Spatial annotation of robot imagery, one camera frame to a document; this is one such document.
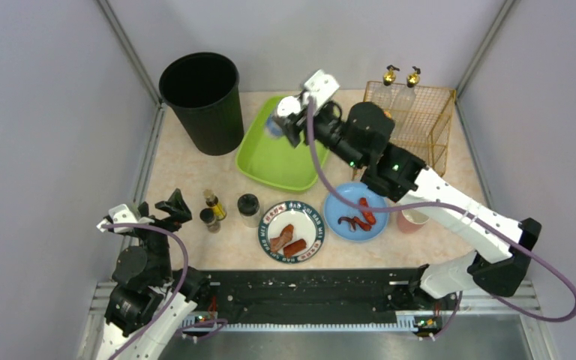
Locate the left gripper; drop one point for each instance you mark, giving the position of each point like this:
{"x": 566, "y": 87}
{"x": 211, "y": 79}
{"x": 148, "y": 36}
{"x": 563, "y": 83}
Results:
{"x": 156, "y": 221}

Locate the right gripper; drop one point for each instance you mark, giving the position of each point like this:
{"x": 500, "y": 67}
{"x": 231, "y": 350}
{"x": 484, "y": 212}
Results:
{"x": 294, "y": 126}

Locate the small dark spice bottle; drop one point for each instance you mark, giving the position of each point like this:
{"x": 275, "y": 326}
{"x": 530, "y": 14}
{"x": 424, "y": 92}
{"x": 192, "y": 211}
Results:
{"x": 208, "y": 217}

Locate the small brown cap bottle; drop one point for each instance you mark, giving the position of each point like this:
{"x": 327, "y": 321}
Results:
{"x": 213, "y": 202}

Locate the black lid jar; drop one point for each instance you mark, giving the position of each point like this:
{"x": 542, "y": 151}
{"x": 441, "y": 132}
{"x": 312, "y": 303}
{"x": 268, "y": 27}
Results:
{"x": 249, "y": 209}

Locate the glass bottle with brown sauce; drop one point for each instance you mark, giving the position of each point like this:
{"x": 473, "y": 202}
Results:
{"x": 383, "y": 94}

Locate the clear glass bottle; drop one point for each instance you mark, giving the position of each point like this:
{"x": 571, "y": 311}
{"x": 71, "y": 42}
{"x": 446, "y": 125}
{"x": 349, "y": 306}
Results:
{"x": 406, "y": 96}

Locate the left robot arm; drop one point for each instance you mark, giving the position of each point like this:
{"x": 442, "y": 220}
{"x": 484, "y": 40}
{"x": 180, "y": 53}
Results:
{"x": 150, "y": 300}

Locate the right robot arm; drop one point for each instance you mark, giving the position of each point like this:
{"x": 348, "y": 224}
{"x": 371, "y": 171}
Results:
{"x": 501, "y": 246}

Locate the green plastic basin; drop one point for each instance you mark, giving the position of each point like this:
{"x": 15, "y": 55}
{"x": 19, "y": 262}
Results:
{"x": 273, "y": 161}

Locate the black plastic trash bin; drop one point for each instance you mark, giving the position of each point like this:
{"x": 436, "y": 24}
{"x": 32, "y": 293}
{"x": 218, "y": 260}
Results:
{"x": 202, "y": 89}

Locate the blue plate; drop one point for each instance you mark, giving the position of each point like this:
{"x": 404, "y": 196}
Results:
{"x": 333, "y": 208}

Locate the white plate with green rim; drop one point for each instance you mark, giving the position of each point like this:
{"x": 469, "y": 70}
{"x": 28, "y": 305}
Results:
{"x": 308, "y": 225}

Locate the brown meat piece left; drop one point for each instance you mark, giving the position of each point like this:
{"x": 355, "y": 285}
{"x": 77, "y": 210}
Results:
{"x": 285, "y": 237}

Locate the dark curled sausage strip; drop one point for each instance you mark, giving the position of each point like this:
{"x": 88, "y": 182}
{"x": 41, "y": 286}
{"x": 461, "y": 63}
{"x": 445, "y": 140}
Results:
{"x": 355, "y": 223}

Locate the red sausage on blue plate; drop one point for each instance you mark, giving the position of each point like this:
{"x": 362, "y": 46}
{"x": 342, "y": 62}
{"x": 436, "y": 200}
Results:
{"x": 367, "y": 215}

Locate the red sausage piece on plate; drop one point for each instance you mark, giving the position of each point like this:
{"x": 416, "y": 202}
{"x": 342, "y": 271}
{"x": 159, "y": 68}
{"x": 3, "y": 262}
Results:
{"x": 294, "y": 248}

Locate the pink cup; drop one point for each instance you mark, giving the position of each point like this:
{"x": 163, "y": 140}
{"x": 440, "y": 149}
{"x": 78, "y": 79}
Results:
{"x": 411, "y": 220}

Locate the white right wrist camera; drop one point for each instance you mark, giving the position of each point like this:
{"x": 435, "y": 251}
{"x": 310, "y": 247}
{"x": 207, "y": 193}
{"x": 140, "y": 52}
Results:
{"x": 319, "y": 88}

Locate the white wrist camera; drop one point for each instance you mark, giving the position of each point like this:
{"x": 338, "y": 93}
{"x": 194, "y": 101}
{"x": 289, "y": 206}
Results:
{"x": 319, "y": 88}
{"x": 120, "y": 214}

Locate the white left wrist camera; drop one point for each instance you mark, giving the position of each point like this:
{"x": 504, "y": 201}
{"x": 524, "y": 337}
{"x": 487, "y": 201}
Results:
{"x": 120, "y": 214}

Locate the gold wire rack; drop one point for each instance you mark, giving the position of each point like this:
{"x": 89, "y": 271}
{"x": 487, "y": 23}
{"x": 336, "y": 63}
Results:
{"x": 424, "y": 129}

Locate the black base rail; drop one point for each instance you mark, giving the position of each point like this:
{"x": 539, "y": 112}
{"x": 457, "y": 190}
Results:
{"x": 314, "y": 300}

